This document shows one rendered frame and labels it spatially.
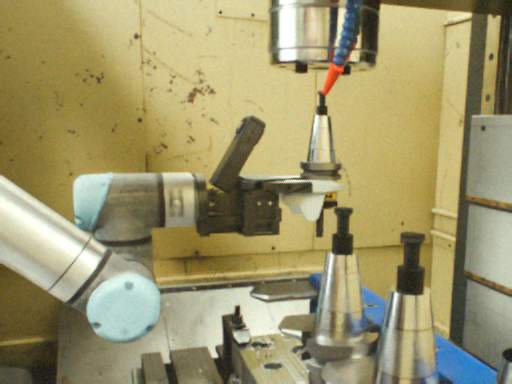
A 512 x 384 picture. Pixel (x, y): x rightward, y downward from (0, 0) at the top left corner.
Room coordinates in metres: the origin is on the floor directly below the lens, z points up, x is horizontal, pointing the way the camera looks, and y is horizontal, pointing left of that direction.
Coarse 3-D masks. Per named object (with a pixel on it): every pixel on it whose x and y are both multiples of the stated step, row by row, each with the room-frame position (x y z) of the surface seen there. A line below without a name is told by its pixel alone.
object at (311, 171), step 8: (304, 160) 0.88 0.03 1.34; (304, 168) 0.85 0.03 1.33; (312, 168) 0.84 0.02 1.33; (320, 168) 0.83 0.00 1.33; (328, 168) 0.84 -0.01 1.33; (336, 168) 0.84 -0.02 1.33; (304, 176) 0.85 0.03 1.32; (312, 176) 0.84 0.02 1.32; (320, 176) 0.83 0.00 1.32; (328, 176) 0.84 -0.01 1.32; (336, 176) 0.84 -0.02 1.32
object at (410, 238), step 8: (400, 232) 0.34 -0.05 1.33; (408, 232) 0.35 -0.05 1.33; (416, 232) 0.34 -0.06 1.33; (408, 240) 0.33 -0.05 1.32; (416, 240) 0.33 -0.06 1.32; (424, 240) 0.34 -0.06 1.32; (408, 248) 0.34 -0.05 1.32; (416, 248) 0.34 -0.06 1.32; (408, 256) 0.34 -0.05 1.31; (416, 256) 0.34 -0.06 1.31; (408, 264) 0.34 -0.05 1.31; (416, 264) 0.34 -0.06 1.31; (400, 272) 0.34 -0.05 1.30; (408, 272) 0.33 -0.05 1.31; (416, 272) 0.33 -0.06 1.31; (424, 272) 0.34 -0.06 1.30; (400, 280) 0.34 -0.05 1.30; (408, 280) 0.33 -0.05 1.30; (416, 280) 0.33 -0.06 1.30; (400, 288) 0.34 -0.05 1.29; (408, 288) 0.33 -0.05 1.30; (416, 288) 0.33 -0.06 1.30
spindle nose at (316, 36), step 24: (288, 0) 0.80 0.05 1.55; (312, 0) 0.79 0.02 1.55; (336, 0) 0.79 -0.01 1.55; (288, 24) 0.80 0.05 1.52; (312, 24) 0.79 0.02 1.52; (336, 24) 0.79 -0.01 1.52; (288, 48) 0.80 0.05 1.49; (312, 48) 0.79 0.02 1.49; (336, 48) 0.79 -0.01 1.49; (360, 48) 0.80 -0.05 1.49; (312, 72) 0.93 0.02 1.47
